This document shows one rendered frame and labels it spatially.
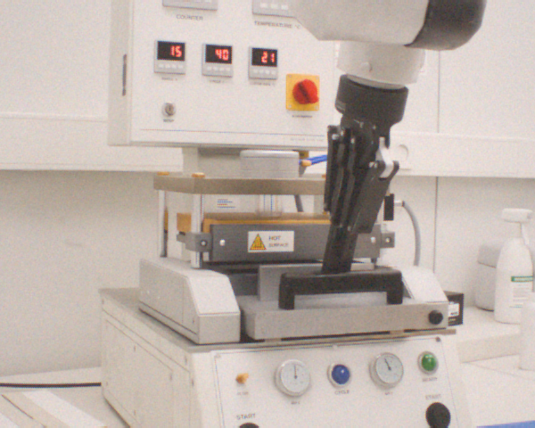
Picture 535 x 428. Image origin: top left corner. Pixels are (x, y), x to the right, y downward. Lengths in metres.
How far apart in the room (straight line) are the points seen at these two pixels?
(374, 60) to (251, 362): 0.35
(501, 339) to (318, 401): 0.89
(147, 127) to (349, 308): 0.43
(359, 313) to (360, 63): 0.29
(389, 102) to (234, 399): 0.35
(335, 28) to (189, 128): 0.54
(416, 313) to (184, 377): 0.28
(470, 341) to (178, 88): 0.82
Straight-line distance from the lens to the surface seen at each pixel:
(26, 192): 1.60
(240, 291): 1.06
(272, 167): 1.15
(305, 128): 1.35
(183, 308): 1.02
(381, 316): 1.02
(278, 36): 1.35
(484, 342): 1.81
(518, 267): 1.97
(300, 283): 0.97
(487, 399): 1.52
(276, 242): 1.09
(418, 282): 1.11
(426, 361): 1.07
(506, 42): 2.30
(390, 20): 0.80
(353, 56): 0.91
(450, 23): 0.82
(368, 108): 0.92
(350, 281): 1.00
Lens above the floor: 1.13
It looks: 3 degrees down
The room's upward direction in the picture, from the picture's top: 1 degrees clockwise
